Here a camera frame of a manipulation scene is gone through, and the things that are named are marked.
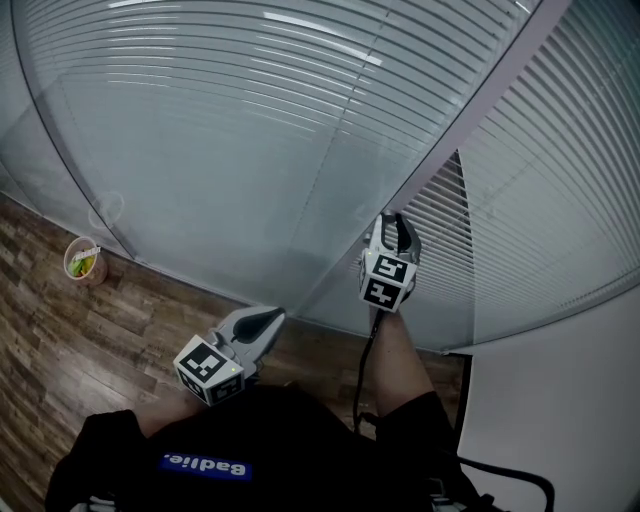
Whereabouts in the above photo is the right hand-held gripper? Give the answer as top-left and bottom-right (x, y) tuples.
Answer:
(357, 213), (422, 314)

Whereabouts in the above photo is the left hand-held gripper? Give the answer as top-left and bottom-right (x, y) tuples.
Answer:
(173, 306), (286, 407)

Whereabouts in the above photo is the person's left forearm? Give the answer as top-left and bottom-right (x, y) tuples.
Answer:
(137, 392), (212, 440)

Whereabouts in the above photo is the person's right forearm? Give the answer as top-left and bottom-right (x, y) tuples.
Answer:
(369, 307), (436, 420)

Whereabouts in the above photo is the black t-shirt with blue label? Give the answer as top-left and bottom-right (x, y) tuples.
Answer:
(44, 384), (481, 512)

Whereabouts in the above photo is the black skirting strip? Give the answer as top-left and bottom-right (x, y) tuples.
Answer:
(452, 352), (474, 431)

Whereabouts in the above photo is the clear plastic snack cup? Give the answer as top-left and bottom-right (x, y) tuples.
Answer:
(63, 236), (109, 286)

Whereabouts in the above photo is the grey aluminium window rail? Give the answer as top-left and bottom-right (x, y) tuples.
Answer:
(0, 192), (451, 356)

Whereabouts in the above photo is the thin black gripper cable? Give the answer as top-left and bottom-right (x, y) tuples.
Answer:
(352, 309), (386, 434)

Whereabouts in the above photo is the grey aluminium window post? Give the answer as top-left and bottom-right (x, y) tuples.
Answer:
(292, 0), (572, 317)

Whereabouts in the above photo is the thick black cable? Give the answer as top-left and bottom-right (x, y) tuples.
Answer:
(457, 457), (556, 512)

